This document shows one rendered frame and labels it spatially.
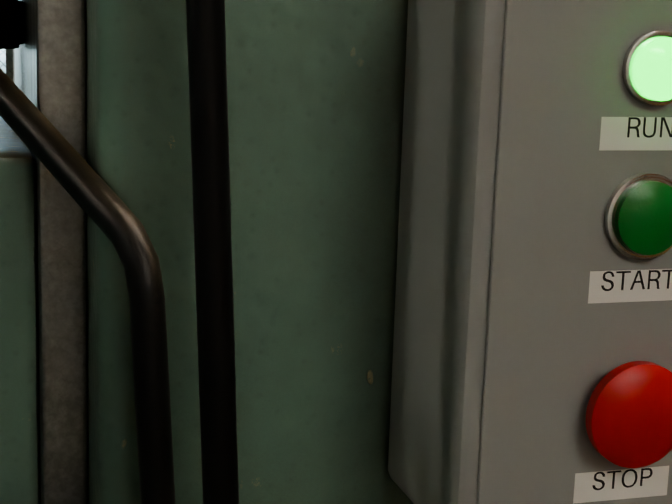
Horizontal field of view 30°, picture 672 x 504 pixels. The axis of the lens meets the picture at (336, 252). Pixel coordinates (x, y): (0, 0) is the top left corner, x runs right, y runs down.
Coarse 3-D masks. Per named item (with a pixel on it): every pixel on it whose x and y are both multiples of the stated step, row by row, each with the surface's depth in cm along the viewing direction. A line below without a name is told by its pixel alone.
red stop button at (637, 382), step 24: (600, 384) 34; (624, 384) 34; (648, 384) 34; (600, 408) 34; (624, 408) 34; (648, 408) 34; (600, 432) 34; (624, 432) 34; (648, 432) 34; (624, 456) 34; (648, 456) 35
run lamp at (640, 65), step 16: (656, 32) 33; (640, 48) 33; (656, 48) 33; (624, 64) 33; (640, 64) 33; (656, 64) 33; (624, 80) 33; (640, 80) 33; (656, 80) 33; (640, 96) 33; (656, 96) 33
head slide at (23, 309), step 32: (0, 128) 46; (0, 160) 39; (32, 160) 39; (0, 192) 39; (32, 192) 40; (0, 224) 39; (32, 224) 40; (0, 256) 40; (32, 256) 40; (0, 288) 40; (32, 288) 40; (0, 320) 40; (32, 320) 40; (0, 352) 40; (32, 352) 40; (0, 384) 40; (32, 384) 41; (0, 416) 40; (32, 416) 41; (0, 448) 41; (32, 448) 41; (0, 480) 41; (32, 480) 41
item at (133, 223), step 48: (192, 0) 32; (192, 48) 32; (0, 96) 38; (192, 96) 33; (48, 144) 37; (192, 144) 33; (96, 192) 36; (192, 192) 33; (144, 240) 35; (144, 288) 34; (144, 336) 35; (144, 384) 35; (144, 432) 35; (144, 480) 35
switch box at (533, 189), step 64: (448, 0) 34; (512, 0) 32; (576, 0) 32; (640, 0) 33; (448, 64) 34; (512, 64) 32; (576, 64) 33; (448, 128) 34; (512, 128) 33; (576, 128) 33; (448, 192) 34; (512, 192) 33; (576, 192) 34; (448, 256) 35; (512, 256) 33; (576, 256) 34; (448, 320) 35; (512, 320) 34; (576, 320) 34; (640, 320) 35; (448, 384) 35; (512, 384) 34; (576, 384) 35; (448, 448) 35; (512, 448) 34; (576, 448) 35
